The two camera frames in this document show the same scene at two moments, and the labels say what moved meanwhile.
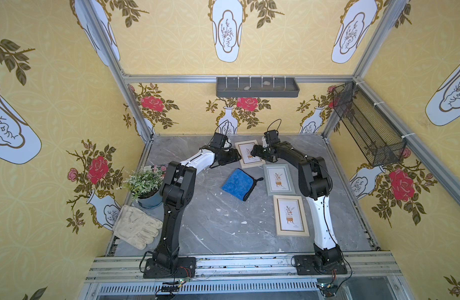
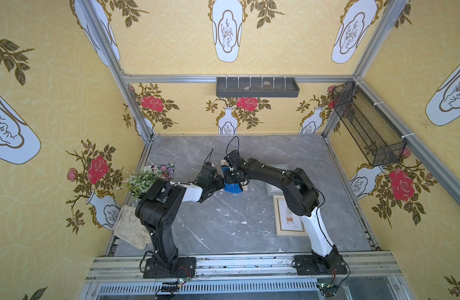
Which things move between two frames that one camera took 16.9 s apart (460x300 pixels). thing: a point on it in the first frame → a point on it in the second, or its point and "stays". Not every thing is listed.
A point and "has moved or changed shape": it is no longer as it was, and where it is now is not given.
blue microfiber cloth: x=240 y=184 has moved or changed shape
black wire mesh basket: x=377 y=139 stays
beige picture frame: x=244 y=149 has moved or changed shape
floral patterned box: x=163 y=168 stays
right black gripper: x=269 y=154 → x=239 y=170
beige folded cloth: x=135 y=228 stays
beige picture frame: x=290 y=215 stays
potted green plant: x=145 y=184 stays
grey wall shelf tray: x=254 y=87 stays
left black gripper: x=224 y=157 → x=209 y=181
